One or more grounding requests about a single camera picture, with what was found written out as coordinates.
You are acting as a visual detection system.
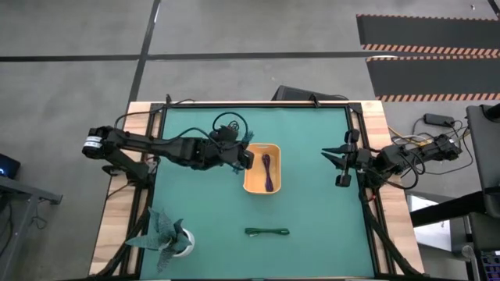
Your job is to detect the yellow floor cable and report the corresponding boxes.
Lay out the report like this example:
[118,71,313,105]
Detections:
[388,126,434,148]

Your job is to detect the purple braided cable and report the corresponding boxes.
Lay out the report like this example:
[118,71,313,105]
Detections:
[261,153,274,193]

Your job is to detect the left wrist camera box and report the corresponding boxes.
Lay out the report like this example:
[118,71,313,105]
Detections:
[210,125,239,144]

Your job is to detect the grey metal desk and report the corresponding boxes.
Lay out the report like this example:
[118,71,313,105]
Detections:
[0,175,63,281]

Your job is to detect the white plant pot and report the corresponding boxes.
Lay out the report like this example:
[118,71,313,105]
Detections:
[171,228,195,258]

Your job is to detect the control pad with buttons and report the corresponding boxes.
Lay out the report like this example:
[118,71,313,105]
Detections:
[478,251,500,281]

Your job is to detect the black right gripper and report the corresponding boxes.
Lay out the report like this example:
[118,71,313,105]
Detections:
[320,129,378,187]

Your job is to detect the black hazard-striped floor mat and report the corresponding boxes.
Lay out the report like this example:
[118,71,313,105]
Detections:
[355,14,500,54]
[366,55,500,102]

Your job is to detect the black flat box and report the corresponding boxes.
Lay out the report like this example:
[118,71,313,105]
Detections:
[272,84,348,103]

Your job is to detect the black aluminium table frame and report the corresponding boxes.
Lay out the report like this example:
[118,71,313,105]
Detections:
[93,101,421,281]

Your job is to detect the orange plastic bin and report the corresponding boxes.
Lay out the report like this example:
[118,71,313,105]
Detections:
[242,143,282,195]

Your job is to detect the black power adapter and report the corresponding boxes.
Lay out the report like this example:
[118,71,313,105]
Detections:
[423,112,456,128]

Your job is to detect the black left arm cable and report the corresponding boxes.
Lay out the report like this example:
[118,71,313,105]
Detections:
[114,99,222,151]

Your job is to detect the black device with blue light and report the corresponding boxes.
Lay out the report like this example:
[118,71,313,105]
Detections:
[0,153,21,180]

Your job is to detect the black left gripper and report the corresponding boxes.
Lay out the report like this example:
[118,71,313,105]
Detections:
[195,135,255,170]

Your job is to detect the artificial teal leafy plant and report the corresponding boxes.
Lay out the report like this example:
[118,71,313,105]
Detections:
[124,206,193,274]

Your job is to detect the green table mat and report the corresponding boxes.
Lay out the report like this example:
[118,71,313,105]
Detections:
[139,107,376,280]

